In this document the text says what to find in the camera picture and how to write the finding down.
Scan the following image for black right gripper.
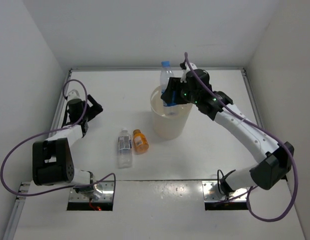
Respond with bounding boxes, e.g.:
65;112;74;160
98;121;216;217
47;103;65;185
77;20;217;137
161;77;199;105

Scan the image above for clear bottle blue label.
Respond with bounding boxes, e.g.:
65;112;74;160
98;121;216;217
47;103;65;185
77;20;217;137
160;61;179;116

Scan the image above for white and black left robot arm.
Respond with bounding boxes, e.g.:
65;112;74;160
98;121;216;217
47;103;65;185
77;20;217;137
32;90;103;197

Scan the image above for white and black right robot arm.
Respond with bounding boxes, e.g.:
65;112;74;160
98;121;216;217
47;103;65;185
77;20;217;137
161;62;294;196

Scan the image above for cream plastic bin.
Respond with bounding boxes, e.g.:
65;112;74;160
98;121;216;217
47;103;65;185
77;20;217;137
150;86;192;140

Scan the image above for clear bottle white label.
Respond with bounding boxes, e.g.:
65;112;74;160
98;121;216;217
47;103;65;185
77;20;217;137
117;128;133;169

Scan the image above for orange plastic bottle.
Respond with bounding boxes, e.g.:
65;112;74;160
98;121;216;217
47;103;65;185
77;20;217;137
133;129;149;154

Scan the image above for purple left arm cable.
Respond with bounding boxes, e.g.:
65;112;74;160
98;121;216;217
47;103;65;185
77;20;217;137
0;79;117;196

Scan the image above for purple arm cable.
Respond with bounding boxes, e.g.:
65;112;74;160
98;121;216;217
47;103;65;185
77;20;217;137
184;51;299;223
0;79;117;196

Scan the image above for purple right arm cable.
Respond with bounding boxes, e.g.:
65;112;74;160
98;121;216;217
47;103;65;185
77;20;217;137
184;51;299;223

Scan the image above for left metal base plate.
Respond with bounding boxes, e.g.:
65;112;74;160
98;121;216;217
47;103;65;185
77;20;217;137
69;181;114;203

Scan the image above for metal base plate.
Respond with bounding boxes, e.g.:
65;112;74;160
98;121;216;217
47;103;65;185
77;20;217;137
69;181;114;203
202;180;248;203

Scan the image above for black right base cable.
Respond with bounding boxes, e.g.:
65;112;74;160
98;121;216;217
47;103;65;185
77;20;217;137
216;169;228;195

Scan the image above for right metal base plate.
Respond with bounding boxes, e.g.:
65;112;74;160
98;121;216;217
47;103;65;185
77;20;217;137
202;180;248;203

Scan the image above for left aluminium frame rail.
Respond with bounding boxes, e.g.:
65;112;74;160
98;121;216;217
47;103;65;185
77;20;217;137
2;69;72;240

